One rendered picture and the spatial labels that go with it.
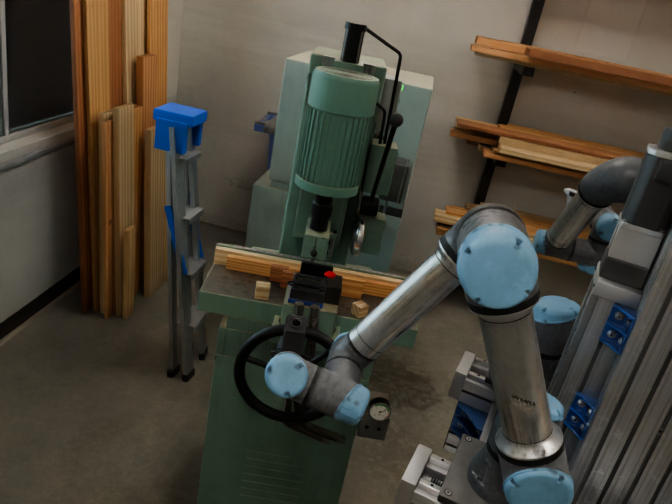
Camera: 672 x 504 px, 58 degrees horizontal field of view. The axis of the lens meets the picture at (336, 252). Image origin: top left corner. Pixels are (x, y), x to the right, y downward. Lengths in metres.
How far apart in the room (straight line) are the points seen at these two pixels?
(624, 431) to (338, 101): 0.98
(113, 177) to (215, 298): 1.41
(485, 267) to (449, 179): 3.09
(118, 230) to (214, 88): 1.45
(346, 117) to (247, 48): 2.55
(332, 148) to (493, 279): 0.75
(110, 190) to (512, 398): 2.28
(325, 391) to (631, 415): 0.66
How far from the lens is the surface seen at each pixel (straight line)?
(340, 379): 1.12
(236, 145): 4.16
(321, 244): 1.68
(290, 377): 1.08
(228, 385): 1.80
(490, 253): 0.92
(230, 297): 1.65
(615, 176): 1.59
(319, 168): 1.58
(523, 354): 1.02
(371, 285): 1.77
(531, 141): 3.50
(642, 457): 1.48
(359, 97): 1.53
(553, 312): 1.68
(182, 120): 2.40
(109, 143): 2.91
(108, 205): 2.98
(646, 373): 1.38
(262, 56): 4.02
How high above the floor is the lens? 1.70
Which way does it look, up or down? 23 degrees down
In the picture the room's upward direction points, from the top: 12 degrees clockwise
